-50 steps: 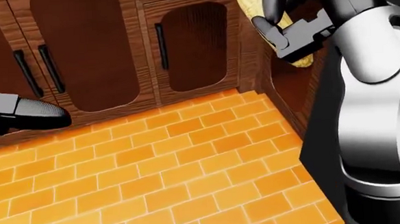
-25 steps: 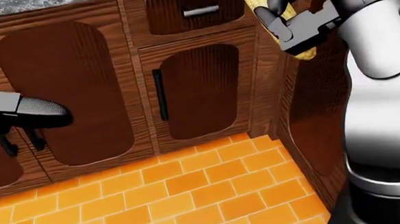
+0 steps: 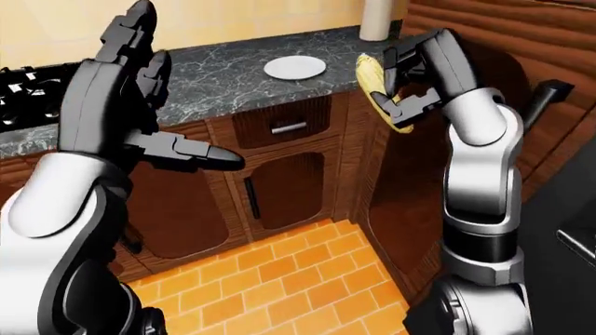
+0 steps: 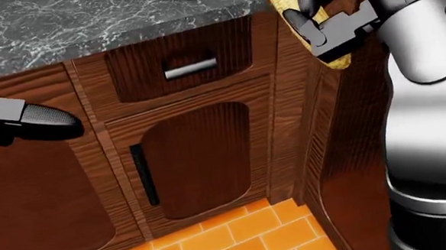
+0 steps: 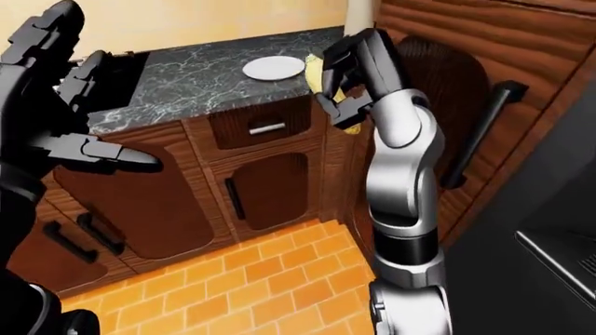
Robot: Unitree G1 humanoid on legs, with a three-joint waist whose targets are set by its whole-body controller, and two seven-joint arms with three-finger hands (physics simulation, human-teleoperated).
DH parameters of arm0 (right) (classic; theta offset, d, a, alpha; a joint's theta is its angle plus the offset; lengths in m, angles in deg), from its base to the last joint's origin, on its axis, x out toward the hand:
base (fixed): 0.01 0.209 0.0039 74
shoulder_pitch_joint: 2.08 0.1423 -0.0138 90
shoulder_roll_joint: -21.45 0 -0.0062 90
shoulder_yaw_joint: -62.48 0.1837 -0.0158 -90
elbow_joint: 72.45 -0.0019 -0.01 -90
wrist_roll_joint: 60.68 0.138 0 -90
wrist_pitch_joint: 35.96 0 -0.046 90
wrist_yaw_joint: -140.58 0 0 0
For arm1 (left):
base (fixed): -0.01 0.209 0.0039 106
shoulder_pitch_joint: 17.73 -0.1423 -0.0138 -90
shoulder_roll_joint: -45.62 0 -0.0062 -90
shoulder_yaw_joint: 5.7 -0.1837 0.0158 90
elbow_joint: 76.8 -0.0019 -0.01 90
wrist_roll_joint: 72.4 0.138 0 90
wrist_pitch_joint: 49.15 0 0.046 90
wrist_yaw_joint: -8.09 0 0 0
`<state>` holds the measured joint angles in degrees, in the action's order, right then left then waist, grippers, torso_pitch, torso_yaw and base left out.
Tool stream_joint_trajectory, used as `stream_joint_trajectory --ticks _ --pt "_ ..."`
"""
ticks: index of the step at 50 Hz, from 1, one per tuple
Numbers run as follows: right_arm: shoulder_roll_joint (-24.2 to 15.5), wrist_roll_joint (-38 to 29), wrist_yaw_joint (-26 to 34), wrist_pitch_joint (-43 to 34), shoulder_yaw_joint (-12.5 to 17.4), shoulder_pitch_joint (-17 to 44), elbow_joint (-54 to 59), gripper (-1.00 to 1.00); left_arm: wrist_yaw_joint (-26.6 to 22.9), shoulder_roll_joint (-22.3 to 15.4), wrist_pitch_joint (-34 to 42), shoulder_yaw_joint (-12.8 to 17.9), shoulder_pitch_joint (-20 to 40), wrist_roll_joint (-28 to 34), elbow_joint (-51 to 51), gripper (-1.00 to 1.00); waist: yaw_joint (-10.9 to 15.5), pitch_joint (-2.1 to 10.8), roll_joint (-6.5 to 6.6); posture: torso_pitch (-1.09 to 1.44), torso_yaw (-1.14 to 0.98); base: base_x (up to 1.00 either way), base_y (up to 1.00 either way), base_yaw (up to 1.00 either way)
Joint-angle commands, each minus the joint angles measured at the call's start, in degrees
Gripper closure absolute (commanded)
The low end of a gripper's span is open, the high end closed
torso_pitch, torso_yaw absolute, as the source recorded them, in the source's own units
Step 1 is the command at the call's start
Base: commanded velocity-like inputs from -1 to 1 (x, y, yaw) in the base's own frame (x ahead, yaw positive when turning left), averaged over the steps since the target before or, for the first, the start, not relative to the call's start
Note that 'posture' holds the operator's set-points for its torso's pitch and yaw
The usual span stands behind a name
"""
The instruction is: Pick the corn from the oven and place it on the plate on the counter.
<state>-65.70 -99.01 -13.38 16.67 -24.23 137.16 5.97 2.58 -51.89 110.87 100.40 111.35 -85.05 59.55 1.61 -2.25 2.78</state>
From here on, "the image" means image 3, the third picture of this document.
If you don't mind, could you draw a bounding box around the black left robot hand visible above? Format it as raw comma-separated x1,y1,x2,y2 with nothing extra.
56,0,247,174

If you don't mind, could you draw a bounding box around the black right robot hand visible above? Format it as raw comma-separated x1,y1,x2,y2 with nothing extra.
368,28,481,128

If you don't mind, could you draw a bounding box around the white round plate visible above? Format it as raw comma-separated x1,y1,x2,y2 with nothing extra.
263,55,327,81

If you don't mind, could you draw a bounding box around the black oven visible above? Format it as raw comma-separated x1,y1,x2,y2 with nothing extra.
514,141,596,335

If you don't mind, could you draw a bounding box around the cream cylindrical paper towel roll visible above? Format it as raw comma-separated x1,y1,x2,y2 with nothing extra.
359,0,410,42

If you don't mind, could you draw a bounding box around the black gas stovetop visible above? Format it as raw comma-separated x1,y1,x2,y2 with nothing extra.
0,62,78,134

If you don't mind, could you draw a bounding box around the tall brown wooden cabinet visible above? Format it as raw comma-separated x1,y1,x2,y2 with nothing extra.
345,0,596,308

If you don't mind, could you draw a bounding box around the dark marble countertop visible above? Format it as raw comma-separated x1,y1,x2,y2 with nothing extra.
0,24,402,159

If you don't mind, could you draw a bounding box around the brown wooden cabinet door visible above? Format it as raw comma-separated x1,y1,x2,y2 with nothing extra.
111,125,248,276
226,136,346,243

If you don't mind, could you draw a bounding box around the brown wooden drawer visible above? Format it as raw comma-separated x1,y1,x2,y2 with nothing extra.
231,98,332,150

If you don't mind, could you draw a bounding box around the silver drawer handle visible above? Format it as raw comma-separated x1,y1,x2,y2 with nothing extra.
271,120,308,135

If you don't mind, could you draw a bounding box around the black cabinet door handle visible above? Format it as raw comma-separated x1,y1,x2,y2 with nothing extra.
243,176,263,221

